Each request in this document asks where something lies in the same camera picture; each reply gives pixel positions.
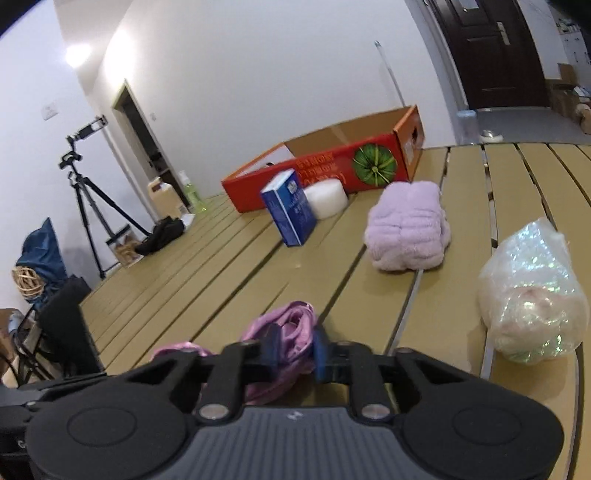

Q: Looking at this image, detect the blue carton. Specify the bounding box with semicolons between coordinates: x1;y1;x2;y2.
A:
259;168;318;248

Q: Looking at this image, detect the purple cloth toy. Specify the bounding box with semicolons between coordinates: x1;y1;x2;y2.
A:
150;300;320;408

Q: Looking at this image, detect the dark brown door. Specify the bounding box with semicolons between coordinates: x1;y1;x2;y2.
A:
431;0;553;112

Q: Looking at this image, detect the dark blue bag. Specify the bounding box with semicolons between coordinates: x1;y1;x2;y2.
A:
20;217;68;288

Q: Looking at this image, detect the green spray bottle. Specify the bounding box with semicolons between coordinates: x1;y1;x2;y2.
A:
178;170;208;214

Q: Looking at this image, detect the black camera tripod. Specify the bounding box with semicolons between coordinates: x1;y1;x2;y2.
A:
57;151;153;280

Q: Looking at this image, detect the black cloth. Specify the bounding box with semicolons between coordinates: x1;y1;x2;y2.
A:
133;216;187;257

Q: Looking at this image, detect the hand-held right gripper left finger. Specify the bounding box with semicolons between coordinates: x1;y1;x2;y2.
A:
122;322;282;424

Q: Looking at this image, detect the black suitcase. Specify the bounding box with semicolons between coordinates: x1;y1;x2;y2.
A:
34;275;108;380

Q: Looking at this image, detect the red cardboard box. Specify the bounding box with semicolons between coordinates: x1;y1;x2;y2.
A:
221;104;426;214

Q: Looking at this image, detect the purple fluffy cloth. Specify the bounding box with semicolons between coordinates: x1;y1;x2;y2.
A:
363;180;452;272

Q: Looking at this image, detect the clear iridescent plastic bag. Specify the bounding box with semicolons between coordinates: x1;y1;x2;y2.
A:
477;217;584;367

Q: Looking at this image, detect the black camcorder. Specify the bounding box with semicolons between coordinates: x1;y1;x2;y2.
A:
65;115;108;144

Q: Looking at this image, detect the wicker ball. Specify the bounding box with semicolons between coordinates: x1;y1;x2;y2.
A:
11;265;45;304

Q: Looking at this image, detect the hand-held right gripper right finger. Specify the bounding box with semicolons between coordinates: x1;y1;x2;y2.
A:
313;323;472;424

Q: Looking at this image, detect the clear jar with snacks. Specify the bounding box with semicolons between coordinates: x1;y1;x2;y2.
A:
110;226;144;269

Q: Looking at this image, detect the pile of cardboard boxes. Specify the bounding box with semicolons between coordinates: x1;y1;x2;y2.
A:
547;62;591;131

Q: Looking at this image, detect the white mop stick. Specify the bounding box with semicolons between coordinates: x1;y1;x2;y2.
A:
373;40;407;110

